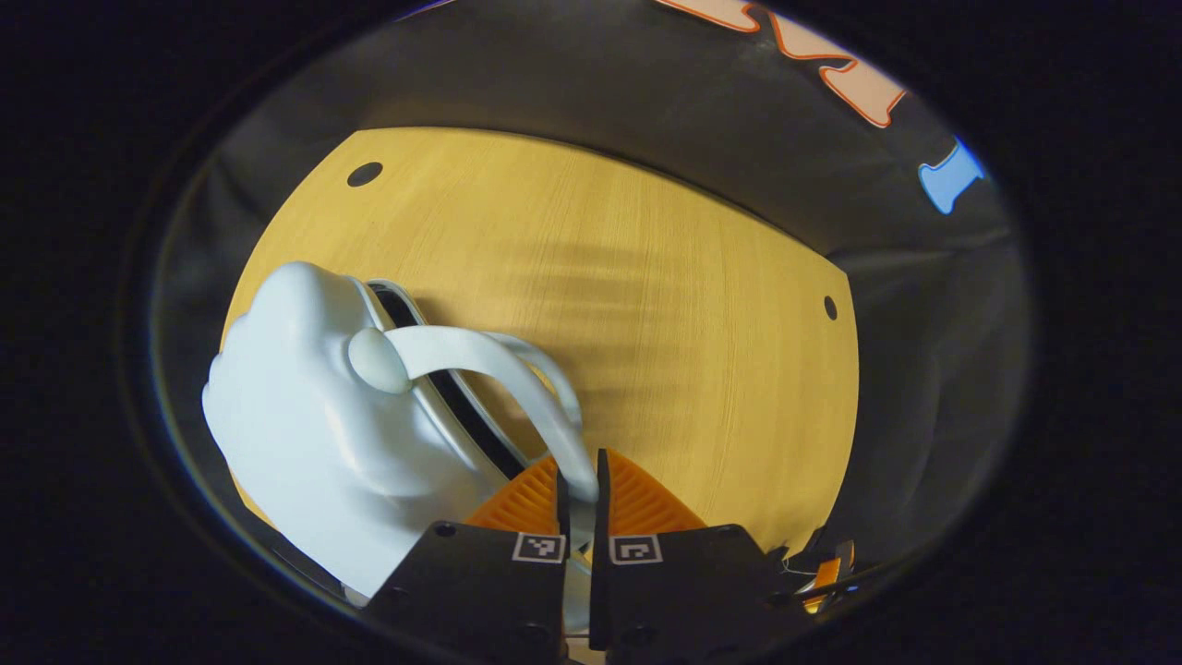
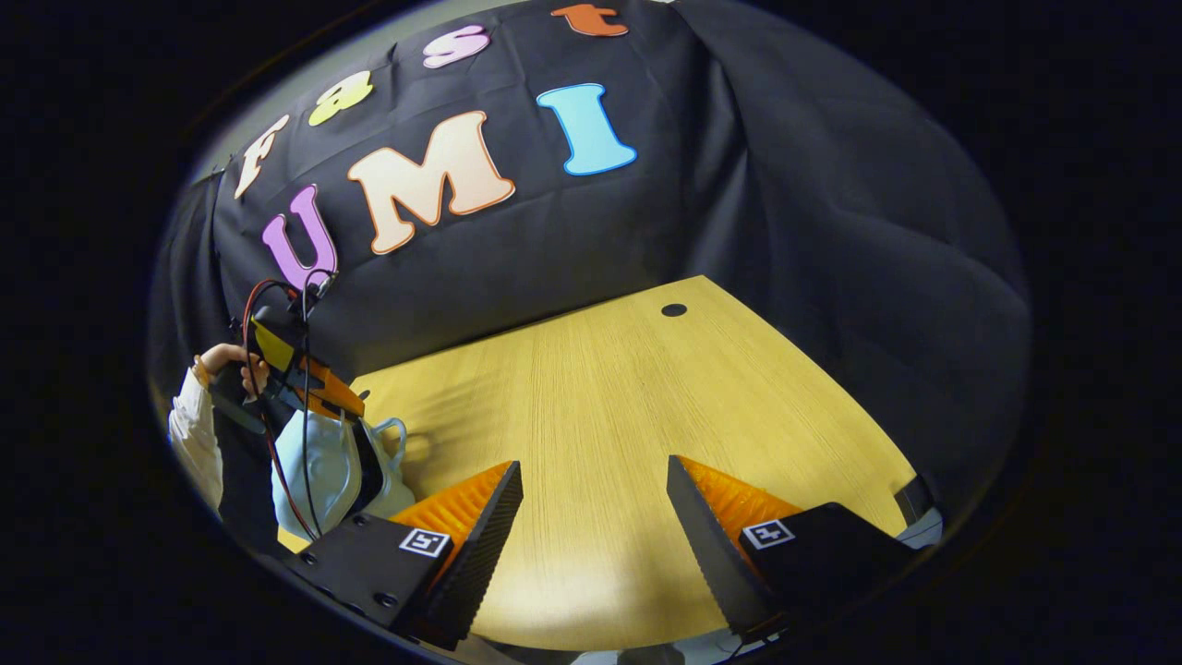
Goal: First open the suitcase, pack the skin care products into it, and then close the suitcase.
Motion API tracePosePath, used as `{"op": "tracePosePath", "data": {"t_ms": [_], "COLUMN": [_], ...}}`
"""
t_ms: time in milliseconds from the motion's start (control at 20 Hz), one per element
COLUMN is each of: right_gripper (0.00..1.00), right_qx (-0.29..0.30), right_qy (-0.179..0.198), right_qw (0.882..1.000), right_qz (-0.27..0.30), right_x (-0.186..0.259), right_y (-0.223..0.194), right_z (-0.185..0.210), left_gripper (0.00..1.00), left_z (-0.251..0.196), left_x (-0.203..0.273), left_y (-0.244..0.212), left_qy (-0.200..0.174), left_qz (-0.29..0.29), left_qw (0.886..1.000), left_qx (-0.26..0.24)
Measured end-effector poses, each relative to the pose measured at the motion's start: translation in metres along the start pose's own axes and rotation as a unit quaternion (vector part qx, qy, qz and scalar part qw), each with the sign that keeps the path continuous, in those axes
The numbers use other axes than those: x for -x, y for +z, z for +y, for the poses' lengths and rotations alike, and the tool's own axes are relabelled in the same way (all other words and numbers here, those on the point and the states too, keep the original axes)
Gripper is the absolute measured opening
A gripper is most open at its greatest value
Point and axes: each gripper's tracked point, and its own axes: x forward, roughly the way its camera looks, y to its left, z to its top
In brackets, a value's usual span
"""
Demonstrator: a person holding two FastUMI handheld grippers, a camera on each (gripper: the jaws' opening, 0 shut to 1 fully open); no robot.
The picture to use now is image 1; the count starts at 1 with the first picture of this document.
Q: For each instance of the light blue suitcase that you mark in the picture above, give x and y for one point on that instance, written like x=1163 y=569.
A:
x=305 y=416

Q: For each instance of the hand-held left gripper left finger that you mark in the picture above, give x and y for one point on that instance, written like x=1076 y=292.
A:
x=480 y=582

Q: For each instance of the black backdrop cloth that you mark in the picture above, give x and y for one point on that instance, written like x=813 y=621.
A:
x=646 y=111

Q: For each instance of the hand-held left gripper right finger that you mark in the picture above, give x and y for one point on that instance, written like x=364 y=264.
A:
x=683 y=582

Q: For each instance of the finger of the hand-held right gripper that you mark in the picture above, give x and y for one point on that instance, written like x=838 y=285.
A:
x=825 y=577

